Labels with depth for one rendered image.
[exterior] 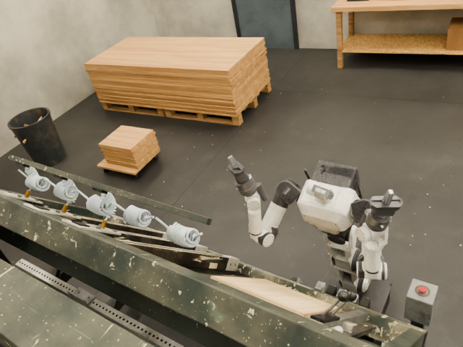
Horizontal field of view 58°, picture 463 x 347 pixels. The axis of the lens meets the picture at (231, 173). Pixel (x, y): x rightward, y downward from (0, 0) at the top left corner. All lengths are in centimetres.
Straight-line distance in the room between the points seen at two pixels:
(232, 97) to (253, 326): 433
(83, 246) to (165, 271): 33
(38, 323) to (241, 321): 49
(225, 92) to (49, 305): 462
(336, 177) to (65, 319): 162
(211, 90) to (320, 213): 349
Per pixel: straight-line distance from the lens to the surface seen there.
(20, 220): 169
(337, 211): 204
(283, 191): 215
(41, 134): 569
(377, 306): 312
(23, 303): 81
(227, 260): 230
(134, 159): 482
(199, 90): 544
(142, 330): 218
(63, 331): 73
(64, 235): 149
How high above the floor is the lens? 272
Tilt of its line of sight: 36 degrees down
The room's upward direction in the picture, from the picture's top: 13 degrees counter-clockwise
